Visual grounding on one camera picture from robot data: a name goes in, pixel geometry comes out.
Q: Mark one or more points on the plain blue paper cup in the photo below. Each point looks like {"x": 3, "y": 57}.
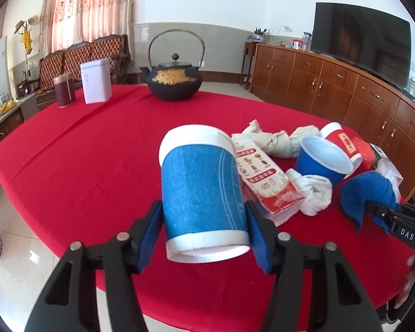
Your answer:
{"x": 314, "y": 171}

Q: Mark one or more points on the blue cloth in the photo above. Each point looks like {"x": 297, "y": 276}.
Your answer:
{"x": 363, "y": 190}

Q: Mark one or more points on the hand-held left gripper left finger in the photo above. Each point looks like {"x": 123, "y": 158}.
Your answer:
{"x": 152, "y": 237}

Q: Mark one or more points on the clear water bottle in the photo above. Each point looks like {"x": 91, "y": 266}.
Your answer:
{"x": 306, "y": 41}

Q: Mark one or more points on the beige crumpled cloth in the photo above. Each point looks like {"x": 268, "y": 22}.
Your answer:
{"x": 276, "y": 141}

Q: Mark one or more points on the pink embroidered curtain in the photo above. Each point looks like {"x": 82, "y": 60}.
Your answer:
{"x": 86, "y": 7}

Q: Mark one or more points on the long wooden cabinet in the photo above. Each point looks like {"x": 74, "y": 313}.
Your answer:
{"x": 332, "y": 90}

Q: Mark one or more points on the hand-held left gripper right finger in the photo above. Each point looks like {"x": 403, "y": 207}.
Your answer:
{"x": 259, "y": 243}

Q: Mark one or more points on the dark wooden side cabinet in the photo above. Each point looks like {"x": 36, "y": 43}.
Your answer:
{"x": 3, "y": 128}

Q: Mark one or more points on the white crumpled cloth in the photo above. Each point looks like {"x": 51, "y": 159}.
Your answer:
{"x": 314, "y": 190}

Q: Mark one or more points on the plate of yellow fruit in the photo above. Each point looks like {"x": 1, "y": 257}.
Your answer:
{"x": 7, "y": 105}

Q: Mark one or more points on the white rectangular box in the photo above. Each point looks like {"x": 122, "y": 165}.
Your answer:
{"x": 96, "y": 83}

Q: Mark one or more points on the black flat television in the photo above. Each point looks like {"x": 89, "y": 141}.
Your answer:
{"x": 359, "y": 38}

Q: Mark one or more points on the red tablecloth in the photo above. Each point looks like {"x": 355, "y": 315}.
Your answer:
{"x": 90, "y": 166}

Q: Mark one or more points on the red paper cup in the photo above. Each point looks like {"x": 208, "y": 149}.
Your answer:
{"x": 342, "y": 141}

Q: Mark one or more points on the coat rack with hats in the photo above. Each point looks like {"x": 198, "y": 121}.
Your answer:
{"x": 27, "y": 41}

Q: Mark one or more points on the dark red canister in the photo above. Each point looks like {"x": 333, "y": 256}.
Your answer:
{"x": 65, "y": 91}

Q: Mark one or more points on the red lid jar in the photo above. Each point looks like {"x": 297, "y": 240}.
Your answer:
{"x": 296, "y": 45}

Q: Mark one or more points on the clear plastic bag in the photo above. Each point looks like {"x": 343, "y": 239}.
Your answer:
{"x": 390, "y": 173}

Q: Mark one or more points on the red snack carton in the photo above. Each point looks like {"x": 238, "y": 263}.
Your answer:
{"x": 262, "y": 173}

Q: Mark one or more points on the black cast iron teapot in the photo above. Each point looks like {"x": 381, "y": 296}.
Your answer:
{"x": 173, "y": 83}

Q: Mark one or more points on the denim print paper cup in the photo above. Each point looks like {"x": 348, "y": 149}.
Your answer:
{"x": 200, "y": 193}

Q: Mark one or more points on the person's right hand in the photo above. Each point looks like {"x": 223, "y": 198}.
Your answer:
{"x": 408, "y": 278}

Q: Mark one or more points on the grey chair back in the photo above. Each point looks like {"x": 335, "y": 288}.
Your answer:
{"x": 29, "y": 107}

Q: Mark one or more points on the wooden patterned sofa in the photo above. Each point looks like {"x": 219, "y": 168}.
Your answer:
{"x": 76, "y": 55}

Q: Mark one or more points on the green small box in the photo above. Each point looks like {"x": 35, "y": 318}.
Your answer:
{"x": 378, "y": 152}

